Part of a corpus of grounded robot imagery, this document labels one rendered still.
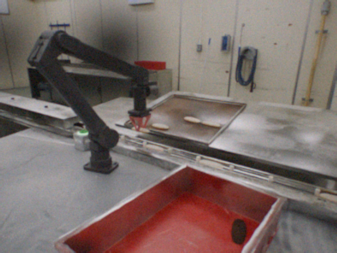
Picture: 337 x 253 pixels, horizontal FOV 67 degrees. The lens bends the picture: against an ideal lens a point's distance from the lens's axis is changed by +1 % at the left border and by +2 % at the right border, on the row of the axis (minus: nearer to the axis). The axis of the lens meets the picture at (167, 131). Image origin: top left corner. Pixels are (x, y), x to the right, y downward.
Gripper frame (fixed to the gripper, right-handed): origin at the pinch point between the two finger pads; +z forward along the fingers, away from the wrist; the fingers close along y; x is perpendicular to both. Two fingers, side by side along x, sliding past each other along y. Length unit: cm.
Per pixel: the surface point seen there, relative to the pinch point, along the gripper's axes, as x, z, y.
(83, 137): 20.6, 4.1, -15.8
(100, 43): 435, -40, 370
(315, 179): -71, 11, 18
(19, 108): 89, 2, -9
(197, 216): -45, 11, -29
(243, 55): 72, -22, 362
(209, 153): -28.0, 10.9, 16.1
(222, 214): -51, 11, -23
